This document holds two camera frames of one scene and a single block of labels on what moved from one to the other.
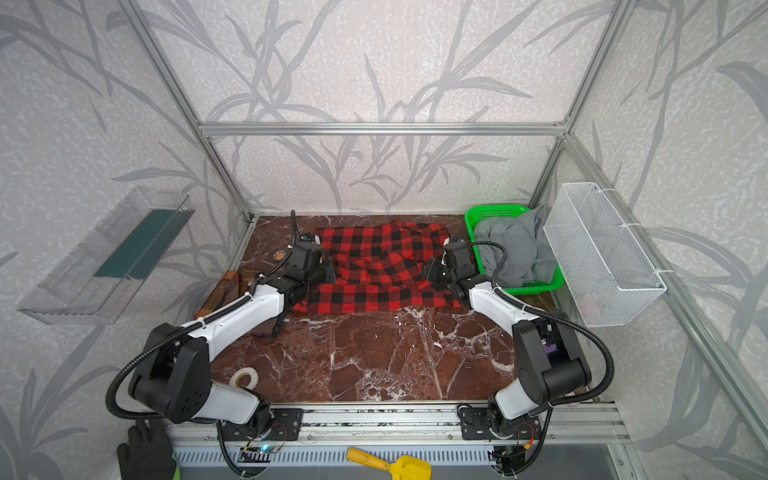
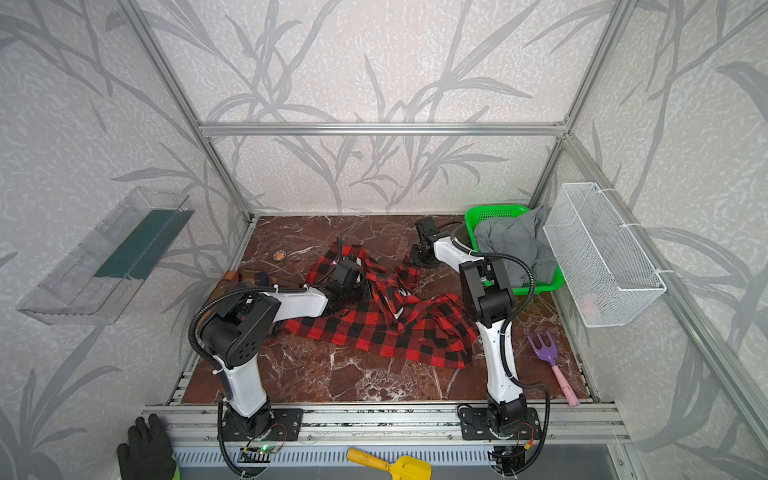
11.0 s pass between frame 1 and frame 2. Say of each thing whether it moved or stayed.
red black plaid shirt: moved
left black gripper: moved
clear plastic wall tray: stayed
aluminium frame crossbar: stayed
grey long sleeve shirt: stayed
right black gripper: moved
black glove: stayed
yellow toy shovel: stayed
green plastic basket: stayed
